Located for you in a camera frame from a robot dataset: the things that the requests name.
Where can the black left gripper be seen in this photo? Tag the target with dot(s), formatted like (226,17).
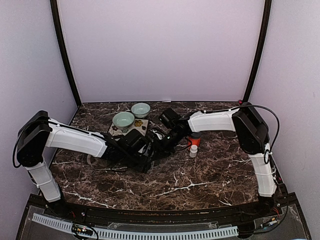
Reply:
(143,166)

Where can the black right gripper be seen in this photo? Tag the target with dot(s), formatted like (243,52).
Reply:
(160,150)

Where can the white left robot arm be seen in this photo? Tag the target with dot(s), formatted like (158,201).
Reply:
(41,131)

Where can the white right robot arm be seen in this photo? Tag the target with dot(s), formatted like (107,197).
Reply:
(251,130)

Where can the square floral ceramic plate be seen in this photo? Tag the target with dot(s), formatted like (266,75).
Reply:
(141,125)

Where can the small white pill bottle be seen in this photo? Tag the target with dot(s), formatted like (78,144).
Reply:
(193,151)

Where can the orange bottle with grey lid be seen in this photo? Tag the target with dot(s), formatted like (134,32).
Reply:
(194,139)

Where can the teal striped ceramic bowl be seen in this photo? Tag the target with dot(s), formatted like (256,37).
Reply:
(123,121)

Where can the beige printed ceramic mug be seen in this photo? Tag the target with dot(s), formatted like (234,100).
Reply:
(95,161)

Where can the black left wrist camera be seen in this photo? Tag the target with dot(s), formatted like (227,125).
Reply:
(136,143)

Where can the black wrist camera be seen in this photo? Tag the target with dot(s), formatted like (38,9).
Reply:
(169,118)
(136,143)

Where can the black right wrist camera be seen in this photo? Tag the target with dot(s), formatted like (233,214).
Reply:
(169,118)

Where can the white slotted cable duct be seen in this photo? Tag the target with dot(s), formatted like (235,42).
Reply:
(122,231)

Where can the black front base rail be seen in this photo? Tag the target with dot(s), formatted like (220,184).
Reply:
(244,214)

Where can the black left frame post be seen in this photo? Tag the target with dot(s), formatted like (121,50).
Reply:
(63,51)

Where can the black frame post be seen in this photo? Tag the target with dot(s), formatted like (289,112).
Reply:
(259,50)
(63,51)

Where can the black right frame post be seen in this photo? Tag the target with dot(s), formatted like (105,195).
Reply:
(259,50)

